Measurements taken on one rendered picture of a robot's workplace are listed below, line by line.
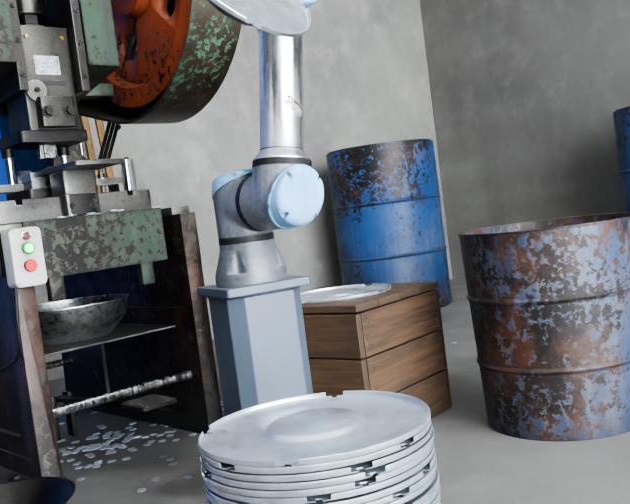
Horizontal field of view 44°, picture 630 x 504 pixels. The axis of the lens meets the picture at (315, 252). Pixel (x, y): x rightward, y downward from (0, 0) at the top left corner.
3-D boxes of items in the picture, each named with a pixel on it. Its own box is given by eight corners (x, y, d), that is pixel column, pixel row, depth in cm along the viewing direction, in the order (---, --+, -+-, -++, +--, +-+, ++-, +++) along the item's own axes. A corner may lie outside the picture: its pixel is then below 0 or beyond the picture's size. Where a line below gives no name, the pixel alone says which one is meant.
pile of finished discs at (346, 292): (411, 284, 210) (411, 281, 210) (348, 302, 188) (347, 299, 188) (328, 288, 229) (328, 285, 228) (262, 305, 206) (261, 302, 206)
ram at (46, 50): (89, 126, 213) (73, 18, 211) (36, 127, 203) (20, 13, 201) (61, 136, 226) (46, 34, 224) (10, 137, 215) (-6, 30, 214)
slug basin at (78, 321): (156, 327, 219) (151, 292, 219) (40, 353, 196) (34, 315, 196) (98, 325, 244) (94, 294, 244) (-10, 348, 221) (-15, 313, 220)
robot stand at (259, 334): (338, 490, 161) (311, 275, 158) (257, 516, 152) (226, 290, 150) (299, 468, 177) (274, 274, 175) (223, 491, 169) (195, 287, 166)
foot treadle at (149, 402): (180, 418, 193) (178, 397, 193) (146, 429, 186) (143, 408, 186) (73, 397, 236) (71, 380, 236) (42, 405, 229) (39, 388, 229)
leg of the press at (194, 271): (245, 426, 221) (203, 109, 216) (213, 437, 213) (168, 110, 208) (93, 397, 288) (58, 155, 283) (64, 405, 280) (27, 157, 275)
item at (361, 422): (436, 389, 108) (435, 383, 108) (422, 459, 80) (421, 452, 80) (239, 404, 114) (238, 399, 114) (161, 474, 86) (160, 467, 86)
